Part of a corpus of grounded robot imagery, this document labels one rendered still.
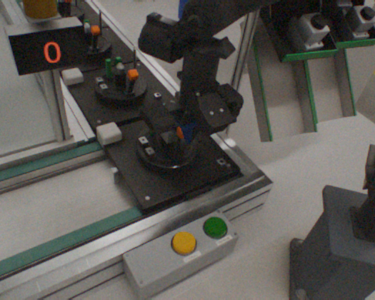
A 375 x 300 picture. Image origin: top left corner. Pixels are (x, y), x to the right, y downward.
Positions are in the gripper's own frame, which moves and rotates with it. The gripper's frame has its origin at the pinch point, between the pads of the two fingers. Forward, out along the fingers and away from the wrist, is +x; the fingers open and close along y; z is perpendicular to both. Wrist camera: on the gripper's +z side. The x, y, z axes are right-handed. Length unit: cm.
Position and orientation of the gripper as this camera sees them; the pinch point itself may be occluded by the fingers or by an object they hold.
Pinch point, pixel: (190, 128)
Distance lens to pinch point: 63.1
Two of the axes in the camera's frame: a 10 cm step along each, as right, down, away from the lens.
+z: 5.2, 6.4, -5.7
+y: 8.5, -3.0, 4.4
